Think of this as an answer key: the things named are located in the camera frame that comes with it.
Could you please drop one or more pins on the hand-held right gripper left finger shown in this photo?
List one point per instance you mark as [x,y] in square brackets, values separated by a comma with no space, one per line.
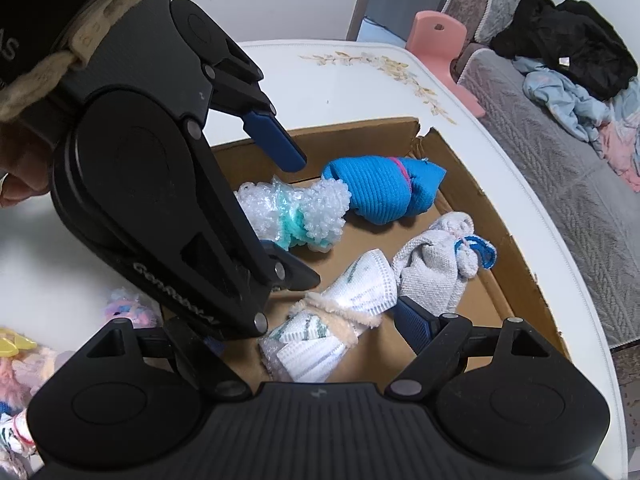
[200,360]

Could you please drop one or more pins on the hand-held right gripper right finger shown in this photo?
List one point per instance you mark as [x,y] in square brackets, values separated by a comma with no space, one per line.
[412,322]

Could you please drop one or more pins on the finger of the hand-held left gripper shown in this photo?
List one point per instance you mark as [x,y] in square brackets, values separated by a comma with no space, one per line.
[275,140]
[290,272]

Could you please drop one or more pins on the white teal fuzzy sock roll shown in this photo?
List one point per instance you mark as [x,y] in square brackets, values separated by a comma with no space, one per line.
[320,210]

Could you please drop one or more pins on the cardboard box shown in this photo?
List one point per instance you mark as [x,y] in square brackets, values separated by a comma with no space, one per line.
[465,200]

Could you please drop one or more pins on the person's left hand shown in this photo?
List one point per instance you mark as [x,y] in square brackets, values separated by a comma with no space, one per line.
[20,170]

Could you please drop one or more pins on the grey white sock roll blue trim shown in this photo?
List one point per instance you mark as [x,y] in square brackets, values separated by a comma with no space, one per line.
[435,265]

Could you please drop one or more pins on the white striped sock roll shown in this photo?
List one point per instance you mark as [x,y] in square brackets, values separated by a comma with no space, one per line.
[310,355]

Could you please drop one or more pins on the pink fuzzy sock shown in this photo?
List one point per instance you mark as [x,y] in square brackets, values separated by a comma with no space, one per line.
[30,375]

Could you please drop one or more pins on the pink plastic chair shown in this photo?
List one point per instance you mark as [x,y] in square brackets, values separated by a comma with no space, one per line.
[435,40]

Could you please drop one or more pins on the white sock with red band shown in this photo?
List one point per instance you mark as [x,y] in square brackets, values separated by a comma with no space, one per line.
[12,440]

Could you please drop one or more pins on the grey covered sofa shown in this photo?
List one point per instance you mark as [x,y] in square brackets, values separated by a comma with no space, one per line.
[540,160]

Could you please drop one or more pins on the light blue garment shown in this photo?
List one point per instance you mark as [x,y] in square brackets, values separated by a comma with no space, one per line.
[565,100]

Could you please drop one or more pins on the pink garment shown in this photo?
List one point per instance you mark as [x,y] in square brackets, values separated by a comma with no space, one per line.
[620,150]

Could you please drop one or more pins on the black clothes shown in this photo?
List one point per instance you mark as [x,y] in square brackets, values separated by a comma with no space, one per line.
[575,40]

